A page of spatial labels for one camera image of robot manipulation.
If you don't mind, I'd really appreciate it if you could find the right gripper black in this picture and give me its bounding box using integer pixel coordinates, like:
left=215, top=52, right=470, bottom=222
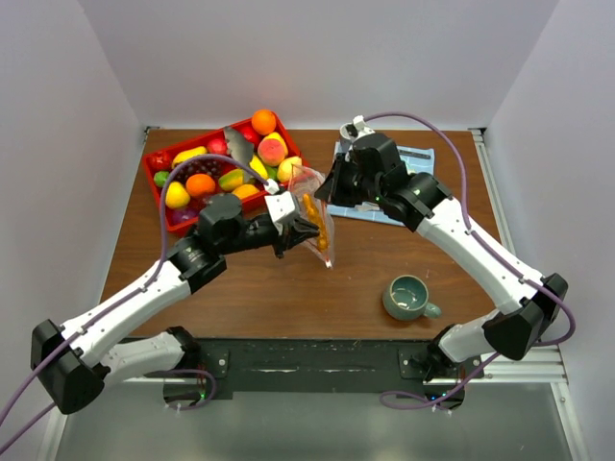
left=315, top=152, right=384, bottom=207

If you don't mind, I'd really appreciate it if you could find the clear zip top bag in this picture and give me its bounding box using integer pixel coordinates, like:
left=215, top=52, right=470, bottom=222
left=288, top=165, right=334, bottom=269

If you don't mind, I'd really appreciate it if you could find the orange pretzel snack toy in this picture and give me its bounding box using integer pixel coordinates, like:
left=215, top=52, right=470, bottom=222
left=302, top=193, right=330, bottom=252

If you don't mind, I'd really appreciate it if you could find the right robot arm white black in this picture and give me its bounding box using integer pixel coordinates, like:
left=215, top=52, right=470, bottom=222
left=316, top=133, right=568, bottom=377

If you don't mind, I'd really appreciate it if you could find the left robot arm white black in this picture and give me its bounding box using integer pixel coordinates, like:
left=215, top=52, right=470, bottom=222
left=31, top=192, right=319, bottom=414

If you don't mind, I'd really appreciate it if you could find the yellow lemon toy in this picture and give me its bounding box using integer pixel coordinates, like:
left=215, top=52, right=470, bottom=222
left=277, top=156, right=303, bottom=183

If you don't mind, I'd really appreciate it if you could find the grey white cup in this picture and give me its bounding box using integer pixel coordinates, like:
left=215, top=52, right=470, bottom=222
left=338, top=124, right=355, bottom=153

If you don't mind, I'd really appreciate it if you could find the peach toy fruit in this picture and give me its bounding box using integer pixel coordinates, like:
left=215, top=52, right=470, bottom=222
left=258, top=133, right=288, bottom=167

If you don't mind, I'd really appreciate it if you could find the orange yellow mango toy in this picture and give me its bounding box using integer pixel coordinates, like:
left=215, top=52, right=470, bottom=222
left=233, top=183, right=260, bottom=201

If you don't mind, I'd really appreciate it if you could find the yellow banana toy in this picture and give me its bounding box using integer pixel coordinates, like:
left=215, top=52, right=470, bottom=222
left=249, top=155, right=269, bottom=180

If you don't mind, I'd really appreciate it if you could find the red plastic tray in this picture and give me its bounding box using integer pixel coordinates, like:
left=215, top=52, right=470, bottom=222
left=142, top=112, right=303, bottom=236

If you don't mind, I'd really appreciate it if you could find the green yellow mango toy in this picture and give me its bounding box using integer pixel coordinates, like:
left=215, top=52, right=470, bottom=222
left=218, top=168, right=245, bottom=192

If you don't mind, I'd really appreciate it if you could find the orange fruit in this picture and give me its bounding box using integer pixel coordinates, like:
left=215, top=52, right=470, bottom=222
left=251, top=109, right=277, bottom=136

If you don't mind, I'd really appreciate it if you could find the red apple toy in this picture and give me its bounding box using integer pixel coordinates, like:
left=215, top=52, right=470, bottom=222
left=237, top=125, right=261, bottom=146

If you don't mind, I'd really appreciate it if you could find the grey toy fish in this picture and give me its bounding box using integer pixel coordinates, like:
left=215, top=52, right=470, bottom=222
left=223, top=126, right=257, bottom=182

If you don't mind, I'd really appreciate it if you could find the blue checked cloth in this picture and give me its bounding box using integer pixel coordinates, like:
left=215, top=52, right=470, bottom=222
left=328, top=146, right=435, bottom=227

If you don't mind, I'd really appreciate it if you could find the purple grapes bunch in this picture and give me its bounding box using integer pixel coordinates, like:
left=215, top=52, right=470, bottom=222
left=174, top=159, right=223, bottom=183

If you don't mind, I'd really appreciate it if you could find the orange tangerine toy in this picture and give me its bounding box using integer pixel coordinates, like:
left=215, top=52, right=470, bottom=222
left=185, top=173, right=216, bottom=199

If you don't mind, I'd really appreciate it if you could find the green ceramic mug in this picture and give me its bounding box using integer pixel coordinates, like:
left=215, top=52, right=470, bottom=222
left=381, top=275, right=442, bottom=322

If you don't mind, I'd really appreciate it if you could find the purple onion toy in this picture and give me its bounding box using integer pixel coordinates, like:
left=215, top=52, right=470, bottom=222
left=170, top=207, right=199, bottom=226

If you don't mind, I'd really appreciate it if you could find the yellow round fruit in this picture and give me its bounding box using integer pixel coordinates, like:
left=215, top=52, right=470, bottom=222
left=164, top=182, right=191, bottom=209

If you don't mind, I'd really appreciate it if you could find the green lime toy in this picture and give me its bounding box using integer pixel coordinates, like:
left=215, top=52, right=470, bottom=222
left=153, top=170, right=170, bottom=188

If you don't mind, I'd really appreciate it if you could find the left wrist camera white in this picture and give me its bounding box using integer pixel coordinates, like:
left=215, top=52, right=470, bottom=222
left=264, top=180, right=299, bottom=227

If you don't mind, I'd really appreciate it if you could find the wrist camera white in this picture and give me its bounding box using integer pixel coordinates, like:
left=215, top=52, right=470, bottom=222
left=344, top=115, right=375, bottom=142
left=264, top=180, right=299, bottom=227

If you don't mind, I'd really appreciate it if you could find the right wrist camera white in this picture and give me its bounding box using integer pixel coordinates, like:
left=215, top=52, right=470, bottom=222
left=344, top=115, right=375, bottom=142

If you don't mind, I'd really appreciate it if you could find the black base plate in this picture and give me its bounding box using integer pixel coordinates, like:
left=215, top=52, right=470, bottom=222
left=162, top=337, right=484, bottom=402

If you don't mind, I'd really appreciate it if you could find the aluminium frame rail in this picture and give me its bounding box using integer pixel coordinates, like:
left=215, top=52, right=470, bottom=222
left=60, top=345, right=568, bottom=385

